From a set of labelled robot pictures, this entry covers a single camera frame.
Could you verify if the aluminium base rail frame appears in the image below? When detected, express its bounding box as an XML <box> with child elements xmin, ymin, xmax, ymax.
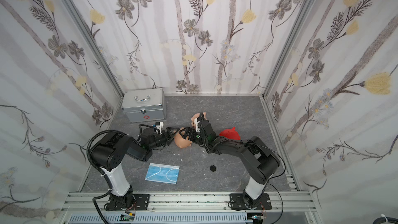
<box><xmin>58</xmin><ymin>191</ymin><xmax>322</xmax><ymax>224</ymax></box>

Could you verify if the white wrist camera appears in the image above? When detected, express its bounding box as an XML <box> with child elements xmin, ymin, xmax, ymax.
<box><xmin>153</xmin><ymin>121</ymin><xmax>164</xmax><ymax>134</ymax></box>
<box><xmin>194</xmin><ymin>118</ymin><xmax>200</xmax><ymax>132</ymax></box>

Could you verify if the pink piggy bank rear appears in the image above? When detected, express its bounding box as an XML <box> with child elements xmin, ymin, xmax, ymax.
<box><xmin>191</xmin><ymin>112</ymin><xmax>207</xmax><ymax>127</ymax></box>

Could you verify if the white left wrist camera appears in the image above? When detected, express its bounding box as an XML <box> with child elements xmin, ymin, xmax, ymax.
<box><xmin>153</xmin><ymin>121</ymin><xmax>164</xmax><ymax>134</ymax></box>

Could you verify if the blue surgical face mask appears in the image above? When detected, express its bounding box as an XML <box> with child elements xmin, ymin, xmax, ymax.
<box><xmin>145</xmin><ymin>163</ymin><xmax>180</xmax><ymax>184</ymax></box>

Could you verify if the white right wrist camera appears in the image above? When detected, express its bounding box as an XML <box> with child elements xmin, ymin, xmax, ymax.
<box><xmin>194</xmin><ymin>118</ymin><xmax>200</xmax><ymax>132</ymax></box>

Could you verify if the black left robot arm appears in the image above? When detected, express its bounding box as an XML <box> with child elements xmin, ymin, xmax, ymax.
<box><xmin>86</xmin><ymin>124</ymin><xmax>180</xmax><ymax>198</ymax></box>

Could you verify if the red piggy bank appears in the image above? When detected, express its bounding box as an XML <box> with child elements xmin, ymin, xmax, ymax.
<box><xmin>219</xmin><ymin>127</ymin><xmax>241</xmax><ymax>141</ymax></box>

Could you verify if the tan piggy bank front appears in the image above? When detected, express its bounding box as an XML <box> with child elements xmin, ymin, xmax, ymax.
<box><xmin>174</xmin><ymin>132</ymin><xmax>192</xmax><ymax>149</ymax></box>

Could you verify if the silver metal first aid case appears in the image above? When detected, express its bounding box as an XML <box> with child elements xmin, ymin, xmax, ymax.
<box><xmin>121</xmin><ymin>88</ymin><xmax>166</xmax><ymax>123</ymax></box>

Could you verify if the small green circuit board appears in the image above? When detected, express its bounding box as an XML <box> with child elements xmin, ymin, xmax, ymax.
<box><xmin>120</xmin><ymin>213</ymin><xmax>135</xmax><ymax>222</ymax></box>

